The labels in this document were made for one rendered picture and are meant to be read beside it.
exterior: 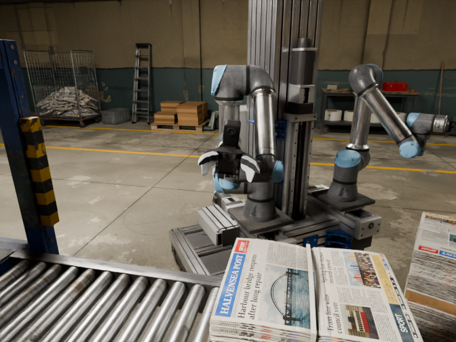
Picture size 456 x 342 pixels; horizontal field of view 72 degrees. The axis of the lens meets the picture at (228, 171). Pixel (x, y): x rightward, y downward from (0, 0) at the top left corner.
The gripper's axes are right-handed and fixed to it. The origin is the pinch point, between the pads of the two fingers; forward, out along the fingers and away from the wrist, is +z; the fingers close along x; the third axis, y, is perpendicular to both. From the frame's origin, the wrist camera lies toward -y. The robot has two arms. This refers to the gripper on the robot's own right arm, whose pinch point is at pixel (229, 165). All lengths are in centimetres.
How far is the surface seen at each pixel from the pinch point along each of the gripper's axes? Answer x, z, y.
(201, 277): 3.4, -13.5, 44.6
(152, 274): 20, -15, 47
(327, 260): -26.1, 9.2, 17.3
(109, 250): 83, -150, 137
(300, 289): -17.8, 19.2, 18.5
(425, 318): -83, -23, 58
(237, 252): -5.0, 6.4, 19.8
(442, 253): -81, -25, 30
